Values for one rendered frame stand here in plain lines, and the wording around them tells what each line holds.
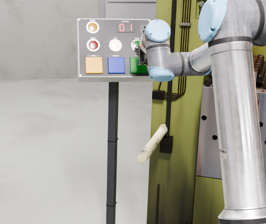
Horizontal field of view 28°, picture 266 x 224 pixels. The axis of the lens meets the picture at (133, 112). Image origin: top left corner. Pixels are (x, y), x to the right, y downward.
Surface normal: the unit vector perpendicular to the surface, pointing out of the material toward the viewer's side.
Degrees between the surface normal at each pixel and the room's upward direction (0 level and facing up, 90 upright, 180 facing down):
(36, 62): 90
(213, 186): 90
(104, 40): 60
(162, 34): 55
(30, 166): 0
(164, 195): 90
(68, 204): 0
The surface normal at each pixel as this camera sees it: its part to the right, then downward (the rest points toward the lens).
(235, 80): -0.12, -0.08
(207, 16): -0.96, -0.07
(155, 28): 0.14, -0.30
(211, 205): -0.28, 0.28
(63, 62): 0.26, 0.29
